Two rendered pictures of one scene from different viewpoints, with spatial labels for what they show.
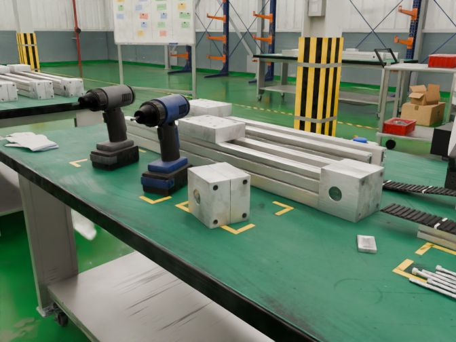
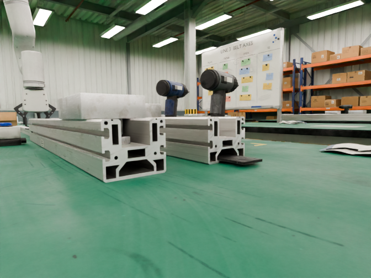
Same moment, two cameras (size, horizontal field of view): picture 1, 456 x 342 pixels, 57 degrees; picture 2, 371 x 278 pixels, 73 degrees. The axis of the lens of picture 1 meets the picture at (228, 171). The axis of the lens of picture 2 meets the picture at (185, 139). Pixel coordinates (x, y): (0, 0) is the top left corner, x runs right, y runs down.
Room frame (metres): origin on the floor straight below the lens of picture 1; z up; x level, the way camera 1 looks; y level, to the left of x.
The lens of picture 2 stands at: (1.92, 0.29, 0.87)
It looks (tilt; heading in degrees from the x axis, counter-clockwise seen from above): 5 degrees down; 186
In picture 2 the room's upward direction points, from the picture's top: 1 degrees counter-clockwise
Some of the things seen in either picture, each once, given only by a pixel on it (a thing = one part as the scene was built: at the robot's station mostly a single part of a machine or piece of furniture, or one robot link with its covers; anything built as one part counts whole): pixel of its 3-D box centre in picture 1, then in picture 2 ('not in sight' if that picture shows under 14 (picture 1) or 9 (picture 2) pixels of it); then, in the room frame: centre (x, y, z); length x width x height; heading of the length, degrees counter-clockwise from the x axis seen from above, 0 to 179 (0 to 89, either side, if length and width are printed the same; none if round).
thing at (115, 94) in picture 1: (105, 128); (224, 108); (1.11, 0.33, 0.89); 0.20 x 0.08 x 0.22; 149
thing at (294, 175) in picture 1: (211, 149); (133, 131); (1.15, 0.05, 0.82); 0.80 x 0.10 x 0.09; 44
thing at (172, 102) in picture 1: (159, 146); (176, 110); (0.93, 0.16, 0.89); 0.20 x 0.08 x 0.22; 156
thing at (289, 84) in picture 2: not in sight; (269, 99); (-9.76, 2.85, 1.57); 2.83 x 0.98 x 3.14; 44
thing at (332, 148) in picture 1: (256, 138); (68, 134); (1.28, -0.09, 0.82); 0.80 x 0.10 x 0.09; 44
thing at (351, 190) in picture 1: (353, 187); not in sight; (0.83, -0.27, 0.83); 0.12 x 0.09 x 0.10; 134
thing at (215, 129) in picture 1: (211, 132); (132, 115); (1.15, 0.05, 0.87); 0.16 x 0.11 x 0.07; 44
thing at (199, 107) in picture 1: (204, 112); (99, 115); (1.46, 0.08, 0.87); 0.16 x 0.11 x 0.07; 44
